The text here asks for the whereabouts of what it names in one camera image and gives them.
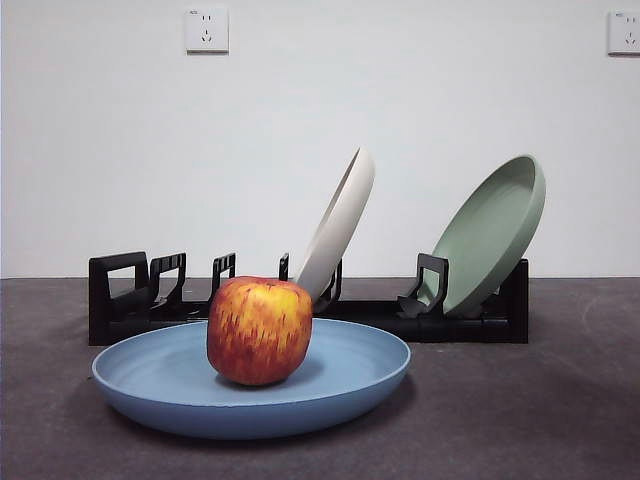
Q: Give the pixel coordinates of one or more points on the white wall socket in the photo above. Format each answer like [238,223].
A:
[625,32]
[207,30]

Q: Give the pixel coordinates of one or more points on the beige round plate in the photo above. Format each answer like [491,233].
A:
[345,220]

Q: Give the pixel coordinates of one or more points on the blue round plate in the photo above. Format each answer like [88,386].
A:
[165,385]

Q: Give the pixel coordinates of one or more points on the green round plate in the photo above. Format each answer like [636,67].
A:
[490,230]

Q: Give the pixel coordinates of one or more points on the red yellow apple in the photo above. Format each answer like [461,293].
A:
[260,330]

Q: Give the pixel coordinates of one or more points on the black plate rack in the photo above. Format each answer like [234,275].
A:
[450,330]

